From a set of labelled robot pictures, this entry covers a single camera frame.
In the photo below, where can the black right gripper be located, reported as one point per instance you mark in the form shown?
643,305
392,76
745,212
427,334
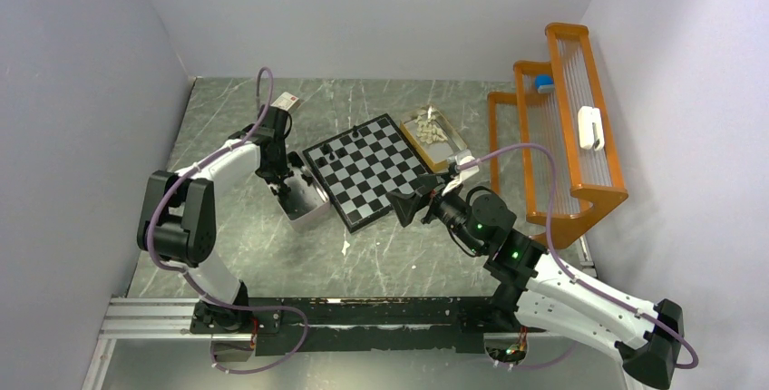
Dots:
406,204

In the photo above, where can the yellow tray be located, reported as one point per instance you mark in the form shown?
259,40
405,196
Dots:
435,155

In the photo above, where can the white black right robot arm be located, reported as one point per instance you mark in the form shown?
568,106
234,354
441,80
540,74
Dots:
538,291

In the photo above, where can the orange wooden rack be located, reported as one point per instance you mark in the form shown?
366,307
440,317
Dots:
587,185

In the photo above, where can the white chess pieces pile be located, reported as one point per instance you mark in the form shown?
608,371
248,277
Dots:
428,130

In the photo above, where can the white red card box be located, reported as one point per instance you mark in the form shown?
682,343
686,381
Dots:
286,101

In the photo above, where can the white plastic clip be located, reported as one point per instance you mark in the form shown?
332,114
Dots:
590,129

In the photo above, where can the black mounting rail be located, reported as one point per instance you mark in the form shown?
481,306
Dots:
320,324

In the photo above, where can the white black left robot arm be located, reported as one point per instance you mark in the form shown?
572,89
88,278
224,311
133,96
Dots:
178,221

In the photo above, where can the blue round object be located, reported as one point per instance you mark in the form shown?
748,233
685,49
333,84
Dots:
544,84

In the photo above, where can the black chess pieces pile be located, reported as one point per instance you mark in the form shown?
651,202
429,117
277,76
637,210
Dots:
298,177

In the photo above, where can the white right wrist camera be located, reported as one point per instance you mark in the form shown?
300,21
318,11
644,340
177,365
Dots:
461,167

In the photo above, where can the pink metal tin box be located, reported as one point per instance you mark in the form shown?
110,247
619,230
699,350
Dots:
305,209

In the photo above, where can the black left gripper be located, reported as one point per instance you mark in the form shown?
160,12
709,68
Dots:
279,169

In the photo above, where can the black white chessboard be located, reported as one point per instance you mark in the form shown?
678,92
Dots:
358,173

